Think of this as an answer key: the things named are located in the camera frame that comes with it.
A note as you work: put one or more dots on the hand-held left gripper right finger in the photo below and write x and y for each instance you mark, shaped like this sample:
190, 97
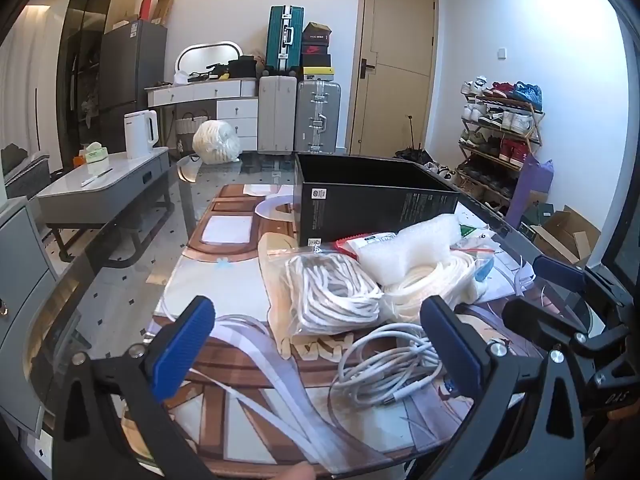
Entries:
445, 347

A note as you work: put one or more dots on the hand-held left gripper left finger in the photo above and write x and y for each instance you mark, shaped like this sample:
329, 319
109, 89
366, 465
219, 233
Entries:
182, 347

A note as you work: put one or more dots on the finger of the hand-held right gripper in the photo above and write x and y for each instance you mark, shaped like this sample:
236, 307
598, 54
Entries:
555, 268
535, 316

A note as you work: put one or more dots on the red-edged white packet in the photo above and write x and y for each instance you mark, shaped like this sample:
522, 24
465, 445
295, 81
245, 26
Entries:
372, 241

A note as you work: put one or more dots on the black cardboard box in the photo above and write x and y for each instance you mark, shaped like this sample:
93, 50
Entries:
375, 210

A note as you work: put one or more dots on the person's right forearm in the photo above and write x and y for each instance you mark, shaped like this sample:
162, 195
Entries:
617, 445

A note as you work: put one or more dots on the open cardboard box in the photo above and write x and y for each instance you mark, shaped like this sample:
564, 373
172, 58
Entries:
565, 237

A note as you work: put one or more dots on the dark green box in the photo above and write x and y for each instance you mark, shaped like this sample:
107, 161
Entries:
537, 217

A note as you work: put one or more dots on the printed table mat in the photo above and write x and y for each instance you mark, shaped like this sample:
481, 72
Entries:
225, 280

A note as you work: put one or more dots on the clear zip bag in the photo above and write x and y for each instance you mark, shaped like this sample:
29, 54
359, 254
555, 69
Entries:
475, 247

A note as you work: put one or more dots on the purple bag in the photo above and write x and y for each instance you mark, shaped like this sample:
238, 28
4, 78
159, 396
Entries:
527, 190

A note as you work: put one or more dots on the white ribbon strips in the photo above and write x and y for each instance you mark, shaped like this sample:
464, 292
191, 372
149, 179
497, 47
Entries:
270, 360

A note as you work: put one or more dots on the white foam wrap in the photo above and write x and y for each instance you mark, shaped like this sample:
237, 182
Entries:
410, 255

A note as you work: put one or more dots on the shoe rack with shoes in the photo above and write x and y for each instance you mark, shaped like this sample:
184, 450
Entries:
500, 130

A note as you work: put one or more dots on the pile of shoes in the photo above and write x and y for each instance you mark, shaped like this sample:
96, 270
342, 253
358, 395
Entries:
440, 170

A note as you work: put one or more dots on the grey side table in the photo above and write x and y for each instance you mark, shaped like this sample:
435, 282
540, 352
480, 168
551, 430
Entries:
100, 200

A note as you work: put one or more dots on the grey drawer cabinet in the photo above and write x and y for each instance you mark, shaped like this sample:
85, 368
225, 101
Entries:
20, 285

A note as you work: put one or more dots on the black umbrella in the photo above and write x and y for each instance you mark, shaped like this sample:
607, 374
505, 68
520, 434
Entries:
411, 152

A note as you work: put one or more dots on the white pen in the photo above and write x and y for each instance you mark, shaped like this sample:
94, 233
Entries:
97, 177

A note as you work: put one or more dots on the white yarn ball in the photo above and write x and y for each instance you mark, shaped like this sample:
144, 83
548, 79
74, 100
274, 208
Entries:
216, 142

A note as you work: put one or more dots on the green tissue box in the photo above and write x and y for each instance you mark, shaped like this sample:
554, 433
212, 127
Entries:
95, 153

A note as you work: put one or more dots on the white electric kettle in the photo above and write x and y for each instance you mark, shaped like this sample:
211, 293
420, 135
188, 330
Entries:
140, 135

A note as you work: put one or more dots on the wicker basket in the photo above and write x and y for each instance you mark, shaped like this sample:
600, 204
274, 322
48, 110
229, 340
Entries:
192, 124

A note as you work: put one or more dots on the beige suitcase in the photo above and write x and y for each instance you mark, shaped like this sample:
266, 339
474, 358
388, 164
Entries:
276, 115

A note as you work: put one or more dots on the tan wooden door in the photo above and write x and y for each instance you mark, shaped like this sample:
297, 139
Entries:
395, 75

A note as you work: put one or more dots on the white vanity desk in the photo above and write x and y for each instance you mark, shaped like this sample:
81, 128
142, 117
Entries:
220, 91

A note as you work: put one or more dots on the silver suitcase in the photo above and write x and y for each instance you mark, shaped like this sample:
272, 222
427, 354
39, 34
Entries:
317, 117

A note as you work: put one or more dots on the grey refrigerator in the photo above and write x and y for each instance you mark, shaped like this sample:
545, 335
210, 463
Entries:
132, 70

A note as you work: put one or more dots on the black bag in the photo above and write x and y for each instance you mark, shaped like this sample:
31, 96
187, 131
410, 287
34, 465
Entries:
241, 67

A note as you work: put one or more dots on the oval vanity mirror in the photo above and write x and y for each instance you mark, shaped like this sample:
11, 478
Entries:
207, 57

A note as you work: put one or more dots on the yellow and black shoe box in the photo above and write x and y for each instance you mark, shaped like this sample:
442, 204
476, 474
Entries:
317, 73

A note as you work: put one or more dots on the dark glass cabinet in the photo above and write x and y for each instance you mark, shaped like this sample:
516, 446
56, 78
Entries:
82, 50

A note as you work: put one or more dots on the teal suitcase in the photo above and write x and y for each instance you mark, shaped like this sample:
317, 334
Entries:
281, 40

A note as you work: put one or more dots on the low brown cardboard box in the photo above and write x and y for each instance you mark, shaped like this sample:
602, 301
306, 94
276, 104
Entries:
125, 23

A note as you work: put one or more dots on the black open shoe box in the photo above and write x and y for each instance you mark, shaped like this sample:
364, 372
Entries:
316, 34

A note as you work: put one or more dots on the tall brown cardboard box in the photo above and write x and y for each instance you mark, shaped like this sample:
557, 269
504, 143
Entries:
163, 9

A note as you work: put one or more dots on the red flat box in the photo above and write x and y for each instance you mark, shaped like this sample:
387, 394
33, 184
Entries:
147, 7

